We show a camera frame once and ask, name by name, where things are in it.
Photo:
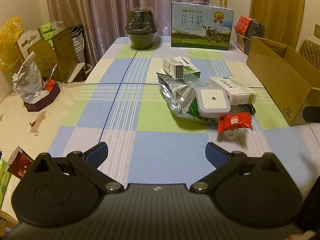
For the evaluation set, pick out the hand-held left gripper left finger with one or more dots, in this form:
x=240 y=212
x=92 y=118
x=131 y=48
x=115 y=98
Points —
x=98 y=152

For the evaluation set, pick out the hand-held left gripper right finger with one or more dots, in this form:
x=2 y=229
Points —
x=214 y=152

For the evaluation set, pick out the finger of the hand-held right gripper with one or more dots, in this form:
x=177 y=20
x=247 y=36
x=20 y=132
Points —
x=312 y=114

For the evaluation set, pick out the brown cardboard box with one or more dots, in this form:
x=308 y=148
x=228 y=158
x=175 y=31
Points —
x=277 y=75

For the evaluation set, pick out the long white medicine box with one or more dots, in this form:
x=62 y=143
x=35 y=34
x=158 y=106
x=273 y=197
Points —
x=232 y=88

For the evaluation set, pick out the silver foil tea bag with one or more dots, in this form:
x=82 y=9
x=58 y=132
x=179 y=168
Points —
x=177 y=97

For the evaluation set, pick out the green and white spray box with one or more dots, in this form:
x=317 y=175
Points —
x=172 y=67

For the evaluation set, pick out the red snack packet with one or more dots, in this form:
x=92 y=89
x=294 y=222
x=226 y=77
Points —
x=235 y=122

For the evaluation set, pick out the clear plastic square box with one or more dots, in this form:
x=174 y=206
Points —
x=213 y=101

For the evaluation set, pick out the quilted beige chair back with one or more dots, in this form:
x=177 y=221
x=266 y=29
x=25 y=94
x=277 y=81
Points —
x=311 y=51

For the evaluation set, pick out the dark red box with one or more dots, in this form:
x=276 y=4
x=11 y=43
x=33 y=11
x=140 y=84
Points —
x=42 y=102

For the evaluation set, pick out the beige embroidered cloth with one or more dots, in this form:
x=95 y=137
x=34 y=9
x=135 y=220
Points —
x=25 y=130

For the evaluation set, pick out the dark red paper packet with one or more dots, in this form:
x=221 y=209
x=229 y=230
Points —
x=21 y=162

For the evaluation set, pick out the metal spoon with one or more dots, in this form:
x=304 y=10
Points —
x=53 y=71

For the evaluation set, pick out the green wipes packet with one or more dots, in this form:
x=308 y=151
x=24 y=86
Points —
x=4 y=180

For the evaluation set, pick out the black plastic container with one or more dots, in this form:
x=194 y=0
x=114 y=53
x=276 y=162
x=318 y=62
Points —
x=257 y=31

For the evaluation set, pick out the printed plastic bag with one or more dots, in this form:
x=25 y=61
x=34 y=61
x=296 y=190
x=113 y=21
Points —
x=28 y=77

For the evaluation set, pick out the brown cardboard cartons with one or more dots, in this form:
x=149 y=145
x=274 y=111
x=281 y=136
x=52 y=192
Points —
x=65 y=55

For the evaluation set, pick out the stack of white bowls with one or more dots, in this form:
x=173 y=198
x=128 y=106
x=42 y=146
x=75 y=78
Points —
x=78 y=47

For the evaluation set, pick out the red printed box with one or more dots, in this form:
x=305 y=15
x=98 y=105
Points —
x=243 y=26

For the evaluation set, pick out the cow print milk carton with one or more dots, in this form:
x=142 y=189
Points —
x=200 y=27

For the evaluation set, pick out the dark green wrapped pot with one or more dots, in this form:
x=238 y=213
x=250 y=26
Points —
x=141 y=30

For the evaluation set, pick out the green tissue packs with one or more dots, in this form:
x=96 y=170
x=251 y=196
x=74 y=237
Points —
x=50 y=30

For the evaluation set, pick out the white carved board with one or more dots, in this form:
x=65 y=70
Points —
x=30 y=37

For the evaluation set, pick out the yellow plastic bag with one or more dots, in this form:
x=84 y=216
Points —
x=10 y=42

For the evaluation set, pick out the brown shiny curtain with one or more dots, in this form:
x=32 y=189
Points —
x=100 y=5

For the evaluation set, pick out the wall socket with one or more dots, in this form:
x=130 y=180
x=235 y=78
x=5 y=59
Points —
x=317 y=31

